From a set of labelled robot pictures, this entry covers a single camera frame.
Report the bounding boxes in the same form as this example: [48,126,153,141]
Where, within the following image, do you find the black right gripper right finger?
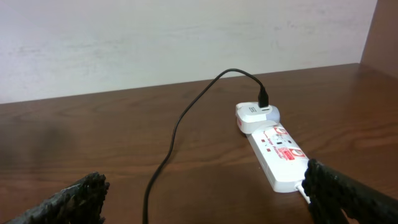
[302,159,397,224]

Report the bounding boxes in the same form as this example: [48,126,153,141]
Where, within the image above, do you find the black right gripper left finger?
[6,172,110,224]

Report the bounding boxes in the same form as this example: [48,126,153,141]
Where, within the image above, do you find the white USB charger plug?
[235,102,280,134]

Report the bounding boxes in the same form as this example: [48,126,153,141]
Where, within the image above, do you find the white power strip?
[247,124,309,193]

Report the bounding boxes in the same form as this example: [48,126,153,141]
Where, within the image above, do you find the white power strip cord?
[295,183,312,205]

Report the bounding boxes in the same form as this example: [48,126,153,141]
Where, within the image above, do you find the black charger cable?
[142,68,270,224]

